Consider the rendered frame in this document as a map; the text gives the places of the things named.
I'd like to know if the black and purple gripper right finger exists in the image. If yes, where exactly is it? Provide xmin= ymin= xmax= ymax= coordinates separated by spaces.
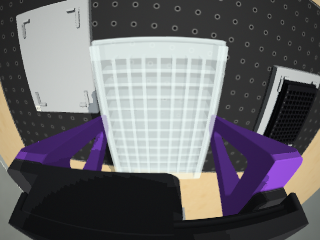
xmin=210 ymin=116 xmax=303 ymax=216

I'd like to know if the white well plate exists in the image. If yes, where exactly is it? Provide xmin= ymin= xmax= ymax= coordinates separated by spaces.
xmin=89 ymin=36 xmax=228 ymax=179

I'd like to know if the black well plate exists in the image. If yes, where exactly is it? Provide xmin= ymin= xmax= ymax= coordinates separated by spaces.
xmin=263 ymin=79 xmax=319 ymax=145

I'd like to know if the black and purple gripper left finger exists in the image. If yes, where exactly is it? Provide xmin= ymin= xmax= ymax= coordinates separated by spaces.
xmin=14 ymin=116 xmax=107 ymax=171

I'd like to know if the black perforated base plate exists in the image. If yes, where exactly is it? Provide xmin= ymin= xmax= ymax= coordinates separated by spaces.
xmin=0 ymin=0 xmax=320 ymax=156

